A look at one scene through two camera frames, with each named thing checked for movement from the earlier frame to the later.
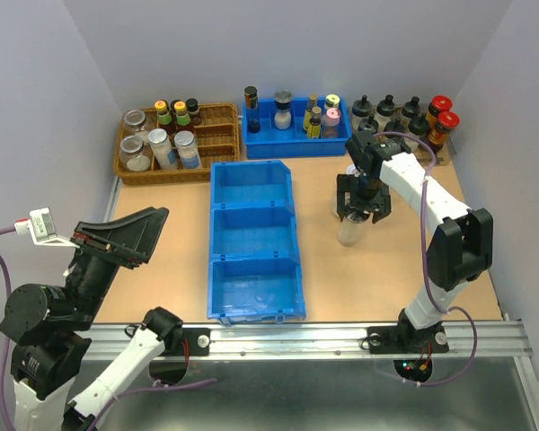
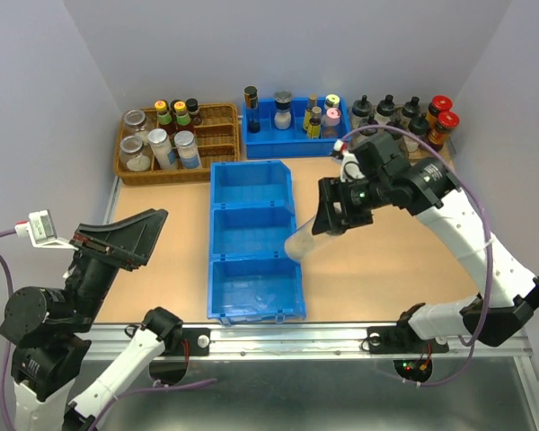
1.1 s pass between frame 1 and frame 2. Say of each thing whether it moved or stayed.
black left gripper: stayed
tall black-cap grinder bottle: stayed
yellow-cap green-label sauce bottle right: stayed
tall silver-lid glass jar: moved
